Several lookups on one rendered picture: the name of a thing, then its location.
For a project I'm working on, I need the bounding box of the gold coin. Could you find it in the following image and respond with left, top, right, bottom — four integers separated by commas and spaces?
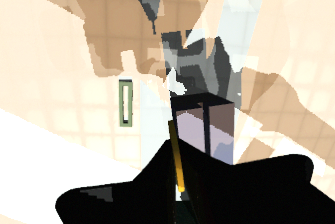
168, 120, 184, 192

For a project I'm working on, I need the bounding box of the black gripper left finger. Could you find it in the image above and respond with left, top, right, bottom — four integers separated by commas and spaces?
55, 139, 177, 224

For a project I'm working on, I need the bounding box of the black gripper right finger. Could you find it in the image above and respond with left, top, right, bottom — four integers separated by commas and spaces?
177, 138, 314, 224

